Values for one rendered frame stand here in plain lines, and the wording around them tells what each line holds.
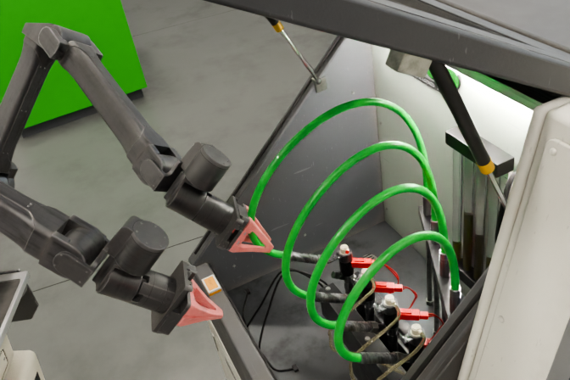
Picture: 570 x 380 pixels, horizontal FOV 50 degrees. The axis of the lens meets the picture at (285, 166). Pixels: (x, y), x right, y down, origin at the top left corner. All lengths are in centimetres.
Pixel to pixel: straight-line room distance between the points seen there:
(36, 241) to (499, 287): 64
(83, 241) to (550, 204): 63
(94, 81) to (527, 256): 82
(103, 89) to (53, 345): 184
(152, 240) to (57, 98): 361
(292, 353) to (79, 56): 78
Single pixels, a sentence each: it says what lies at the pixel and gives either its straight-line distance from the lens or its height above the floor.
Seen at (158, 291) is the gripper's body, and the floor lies 131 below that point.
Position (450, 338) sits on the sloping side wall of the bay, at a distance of 98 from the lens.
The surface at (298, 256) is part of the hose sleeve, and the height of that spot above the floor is 114.
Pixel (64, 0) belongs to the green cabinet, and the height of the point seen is 82.
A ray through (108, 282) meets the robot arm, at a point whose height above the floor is 135.
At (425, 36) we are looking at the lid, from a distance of 62.
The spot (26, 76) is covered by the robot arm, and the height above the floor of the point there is 146.
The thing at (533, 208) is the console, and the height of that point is 144.
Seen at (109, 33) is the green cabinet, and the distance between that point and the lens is 438.
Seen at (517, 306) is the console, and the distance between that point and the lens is 87.
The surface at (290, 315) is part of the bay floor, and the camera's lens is 151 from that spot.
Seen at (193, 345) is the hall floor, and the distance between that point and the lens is 263.
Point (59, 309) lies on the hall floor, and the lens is 305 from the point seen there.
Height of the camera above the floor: 194
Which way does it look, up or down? 34 degrees down
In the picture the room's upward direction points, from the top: 10 degrees counter-clockwise
